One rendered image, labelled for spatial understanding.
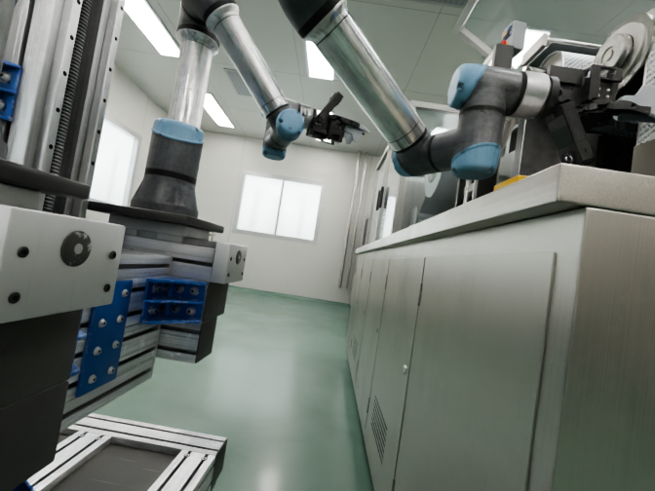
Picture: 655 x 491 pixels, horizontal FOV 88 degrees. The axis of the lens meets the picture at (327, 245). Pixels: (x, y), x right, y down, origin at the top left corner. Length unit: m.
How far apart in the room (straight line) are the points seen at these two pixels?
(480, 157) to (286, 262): 5.69
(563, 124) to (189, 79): 0.89
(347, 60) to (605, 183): 0.42
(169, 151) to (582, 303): 0.80
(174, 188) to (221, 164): 5.84
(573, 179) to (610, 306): 0.13
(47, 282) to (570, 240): 0.49
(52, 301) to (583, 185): 0.51
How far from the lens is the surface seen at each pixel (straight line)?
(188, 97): 1.08
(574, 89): 0.78
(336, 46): 0.65
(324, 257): 6.15
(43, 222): 0.36
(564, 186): 0.41
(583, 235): 0.42
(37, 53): 0.75
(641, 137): 0.83
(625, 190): 0.45
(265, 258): 6.26
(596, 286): 0.42
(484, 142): 0.64
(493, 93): 0.68
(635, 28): 0.94
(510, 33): 1.57
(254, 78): 1.00
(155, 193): 0.86
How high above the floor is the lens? 0.77
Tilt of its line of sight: 3 degrees up
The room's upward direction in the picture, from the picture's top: 9 degrees clockwise
